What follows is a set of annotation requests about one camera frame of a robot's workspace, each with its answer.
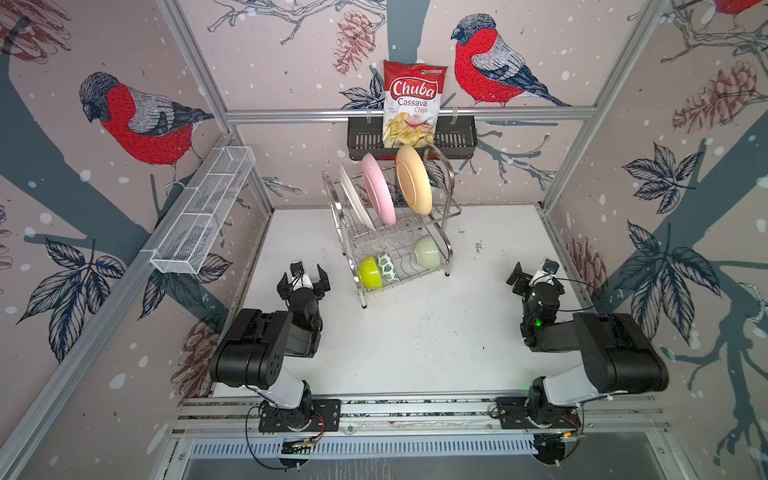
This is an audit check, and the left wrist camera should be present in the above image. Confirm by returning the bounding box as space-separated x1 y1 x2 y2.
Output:
289 260 313 289

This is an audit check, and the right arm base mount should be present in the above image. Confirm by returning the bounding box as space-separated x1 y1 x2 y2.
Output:
489 396 582 430

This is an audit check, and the black wall basket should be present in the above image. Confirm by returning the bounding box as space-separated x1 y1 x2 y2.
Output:
347 116 478 161

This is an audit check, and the white wire mesh shelf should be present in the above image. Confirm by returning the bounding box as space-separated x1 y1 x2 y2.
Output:
150 146 255 275

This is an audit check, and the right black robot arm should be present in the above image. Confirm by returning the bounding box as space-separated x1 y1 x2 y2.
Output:
506 258 669 422

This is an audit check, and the white painted ceramic plate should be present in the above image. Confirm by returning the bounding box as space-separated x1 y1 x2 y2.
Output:
339 165 376 231

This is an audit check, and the leaf pattern bowl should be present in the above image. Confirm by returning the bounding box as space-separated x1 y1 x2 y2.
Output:
376 251 400 286

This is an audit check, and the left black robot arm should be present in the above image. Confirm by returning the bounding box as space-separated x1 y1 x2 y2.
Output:
210 261 331 425

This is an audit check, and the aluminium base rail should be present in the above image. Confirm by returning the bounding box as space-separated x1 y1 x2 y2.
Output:
169 392 670 438

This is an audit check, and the pale green bowl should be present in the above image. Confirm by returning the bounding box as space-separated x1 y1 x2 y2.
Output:
412 235 441 270

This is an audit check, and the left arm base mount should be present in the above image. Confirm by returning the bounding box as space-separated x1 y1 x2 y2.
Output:
258 399 341 433

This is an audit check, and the yellow plate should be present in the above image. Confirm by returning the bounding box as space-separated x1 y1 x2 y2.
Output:
395 145 432 216

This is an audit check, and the steel two-tier dish rack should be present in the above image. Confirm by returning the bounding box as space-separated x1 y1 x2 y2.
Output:
322 146 461 307

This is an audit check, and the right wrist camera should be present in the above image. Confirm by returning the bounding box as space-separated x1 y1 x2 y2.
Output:
529 258 560 287

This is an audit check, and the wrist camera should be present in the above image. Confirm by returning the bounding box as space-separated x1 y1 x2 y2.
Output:
289 260 313 289
529 258 560 287

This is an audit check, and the red Chuba chips bag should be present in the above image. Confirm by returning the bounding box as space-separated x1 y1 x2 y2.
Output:
383 61 447 126

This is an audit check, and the pink plate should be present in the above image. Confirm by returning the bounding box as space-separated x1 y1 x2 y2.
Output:
361 153 396 225

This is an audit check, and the lime green bowl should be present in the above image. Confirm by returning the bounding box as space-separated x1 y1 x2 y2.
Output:
358 256 383 290

